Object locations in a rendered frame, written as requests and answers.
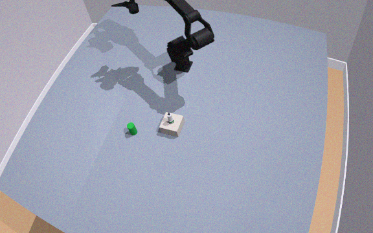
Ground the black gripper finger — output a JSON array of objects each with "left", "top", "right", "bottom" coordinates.
[{"left": 111, "top": 1, "right": 128, "bottom": 8}]

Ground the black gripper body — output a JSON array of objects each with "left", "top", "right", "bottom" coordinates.
[{"left": 128, "top": 0, "right": 139, "bottom": 14}]

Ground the green cylinder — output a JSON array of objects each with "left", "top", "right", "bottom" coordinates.
[{"left": 127, "top": 122, "right": 137, "bottom": 135}]

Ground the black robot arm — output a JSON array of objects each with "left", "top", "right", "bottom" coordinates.
[{"left": 165, "top": 0, "right": 214, "bottom": 72}]

